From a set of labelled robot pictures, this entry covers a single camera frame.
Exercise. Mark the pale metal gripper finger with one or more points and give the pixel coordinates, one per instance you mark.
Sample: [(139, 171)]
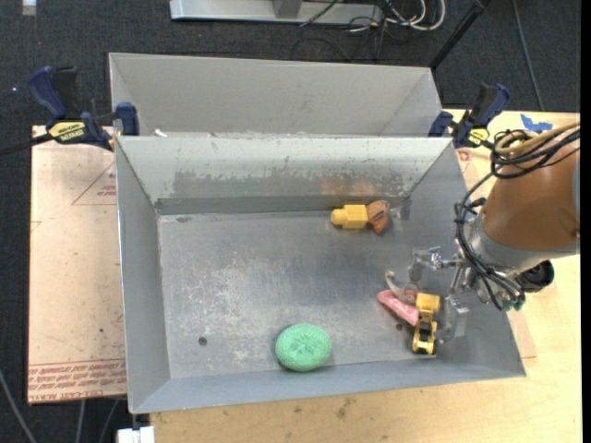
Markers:
[(456, 319), (427, 257)]

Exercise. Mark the yellow toy vehicle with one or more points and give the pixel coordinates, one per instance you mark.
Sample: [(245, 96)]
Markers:
[(425, 326)]

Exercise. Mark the clear curved plastic piece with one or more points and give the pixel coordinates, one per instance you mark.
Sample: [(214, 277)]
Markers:
[(397, 289)]

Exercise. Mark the pink toy food piece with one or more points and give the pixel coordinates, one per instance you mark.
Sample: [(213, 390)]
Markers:
[(396, 307)]

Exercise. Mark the red-brown toy piece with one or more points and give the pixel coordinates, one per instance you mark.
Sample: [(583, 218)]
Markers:
[(379, 215)]

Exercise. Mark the yellow toy block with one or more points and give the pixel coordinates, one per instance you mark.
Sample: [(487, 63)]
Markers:
[(349, 216)]

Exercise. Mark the green round sponge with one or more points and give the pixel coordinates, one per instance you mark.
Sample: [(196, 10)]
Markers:
[(303, 347)]

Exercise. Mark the grey metal bin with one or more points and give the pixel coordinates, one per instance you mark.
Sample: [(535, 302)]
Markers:
[(258, 275)]

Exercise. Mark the brown cardboard board, red print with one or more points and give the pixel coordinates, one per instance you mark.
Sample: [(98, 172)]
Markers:
[(74, 270)]

